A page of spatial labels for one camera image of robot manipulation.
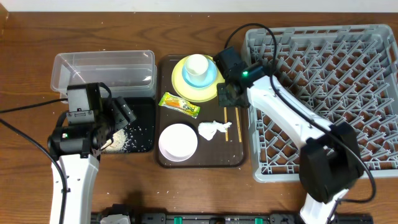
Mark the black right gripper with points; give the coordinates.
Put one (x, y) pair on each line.
(223, 99)

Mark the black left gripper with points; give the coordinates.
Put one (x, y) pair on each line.
(125, 109)

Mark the cream plastic cup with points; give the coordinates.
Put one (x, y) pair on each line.
(196, 66)

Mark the white tissue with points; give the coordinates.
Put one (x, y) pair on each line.
(209, 129)

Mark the green snack wrapper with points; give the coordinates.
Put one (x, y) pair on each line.
(179, 104)

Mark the white pink bowl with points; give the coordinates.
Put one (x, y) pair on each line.
(178, 142)

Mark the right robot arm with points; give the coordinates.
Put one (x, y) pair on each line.
(330, 163)

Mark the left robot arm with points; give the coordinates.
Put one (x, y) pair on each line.
(76, 145)

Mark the grey dishwasher rack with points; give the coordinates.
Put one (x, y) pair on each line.
(344, 74)

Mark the pile of rice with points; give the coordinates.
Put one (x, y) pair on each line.
(116, 144)

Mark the light blue bowl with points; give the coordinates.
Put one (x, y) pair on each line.
(210, 76)

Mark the black tray bin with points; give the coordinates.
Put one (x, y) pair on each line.
(140, 133)

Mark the yellow plate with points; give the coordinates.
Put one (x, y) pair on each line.
(190, 93)

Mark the clear plastic bin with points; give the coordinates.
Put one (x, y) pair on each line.
(127, 73)

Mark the brown serving tray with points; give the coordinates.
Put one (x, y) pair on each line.
(219, 152)

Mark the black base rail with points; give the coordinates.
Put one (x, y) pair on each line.
(161, 218)

